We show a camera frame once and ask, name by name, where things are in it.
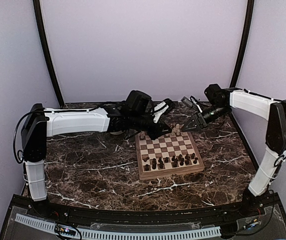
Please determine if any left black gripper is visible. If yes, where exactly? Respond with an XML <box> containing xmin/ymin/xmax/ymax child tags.
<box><xmin>130</xmin><ymin>111</ymin><xmax>173</xmax><ymax>141</ymax></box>

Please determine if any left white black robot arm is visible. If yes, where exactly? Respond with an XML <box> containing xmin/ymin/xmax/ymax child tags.
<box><xmin>12</xmin><ymin>101</ymin><xmax>174</xmax><ymax>218</ymax></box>

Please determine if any white slotted cable duct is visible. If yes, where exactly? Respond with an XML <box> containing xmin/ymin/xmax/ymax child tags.
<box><xmin>14</xmin><ymin>213</ymin><xmax>221</xmax><ymax>240</ymax></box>

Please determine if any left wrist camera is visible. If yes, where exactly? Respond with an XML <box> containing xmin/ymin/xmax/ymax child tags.
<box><xmin>126</xmin><ymin>90</ymin><xmax>152</xmax><ymax>114</ymax></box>

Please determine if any right black frame post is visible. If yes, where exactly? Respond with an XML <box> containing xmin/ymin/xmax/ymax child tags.
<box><xmin>229</xmin><ymin>0</ymin><xmax>255</xmax><ymax>88</ymax></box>

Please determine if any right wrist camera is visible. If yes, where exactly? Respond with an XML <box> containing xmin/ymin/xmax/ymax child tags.
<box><xmin>204</xmin><ymin>83</ymin><xmax>226</xmax><ymax>105</ymax></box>

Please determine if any dark tall piece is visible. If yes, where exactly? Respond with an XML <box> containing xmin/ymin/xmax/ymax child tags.
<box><xmin>158</xmin><ymin>157</ymin><xmax>164</xmax><ymax>169</ymax></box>
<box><xmin>152</xmin><ymin>158</ymin><xmax>157</xmax><ymax>170</ymax></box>
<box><xmin>179</xmin><ymin>155</ymin><xmax>185</xmax><ymax>166</ymax></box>

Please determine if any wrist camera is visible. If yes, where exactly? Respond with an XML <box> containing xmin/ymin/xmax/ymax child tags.
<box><xmin>126</xmin><ymin>90</ymin><xmax>152</xmax><ymax>114</ymax></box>
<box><xmin>204</xmin><ymin>83</ymin><xmax>226</xmax><ymax>105</ymax></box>

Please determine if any white rook corner piece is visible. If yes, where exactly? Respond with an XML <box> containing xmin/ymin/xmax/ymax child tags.
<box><xmin>140</xmin><ymin>132</ymin><xmax>145</xmax><ymax>140</ymax></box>

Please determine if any dark tall piece front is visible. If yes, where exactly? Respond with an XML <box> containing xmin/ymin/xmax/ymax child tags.
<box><xmin>152</xmin><ymin>158</ymin><xmax>157</xmax><ymax>170</ymax></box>

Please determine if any white pieces back row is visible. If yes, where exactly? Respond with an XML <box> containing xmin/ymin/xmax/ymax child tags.
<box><xmin>165</xmin><ymin>123</ymin><xmax>181</xmax><ymax>137</ymax></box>

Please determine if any black frame post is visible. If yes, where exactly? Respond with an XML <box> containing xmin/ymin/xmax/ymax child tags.
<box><xmin>32</xmin><ymin>0</ymin><xmax>65</xmax><ymax>108</ymax></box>
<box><xmin>229</xmin><ymin>0</ymin><xmax>255</xmax><ymax>88</ymax></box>

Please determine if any wooden chess board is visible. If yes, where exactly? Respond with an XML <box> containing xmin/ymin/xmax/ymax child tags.
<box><xmin>135</xmin><ymin>132</ymin><xmax>205</xmax><ymax>180</ymax></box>

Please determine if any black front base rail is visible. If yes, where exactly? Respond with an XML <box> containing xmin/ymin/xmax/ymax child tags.
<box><xmin>0</xmin><ymin>193</ymin><xmax>286</xmax><ymax>240</ymax></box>

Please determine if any white ribbed mug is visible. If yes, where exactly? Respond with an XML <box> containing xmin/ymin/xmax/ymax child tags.
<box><xmin>110</xmin><ymin>130</ymin><xmax>124</xmax><ymax>136</ymax></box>

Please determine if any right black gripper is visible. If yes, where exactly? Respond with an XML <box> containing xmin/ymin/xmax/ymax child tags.
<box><xmin>182</xmin><ymin>103</ymin><xmax>230</xmax><ymax>132</ymax></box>

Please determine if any left black frame post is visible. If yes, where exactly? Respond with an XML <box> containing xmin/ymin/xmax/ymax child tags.
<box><xmin>32</xmin><ymin>0</ymin><xmax>65</xmax><ymax>108</ymax></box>

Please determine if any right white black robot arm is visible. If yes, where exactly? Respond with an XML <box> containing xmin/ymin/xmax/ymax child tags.
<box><xmin>181</xmin><ymin>84</ymin><xmax>286</xmax><ymax>197</ymax></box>

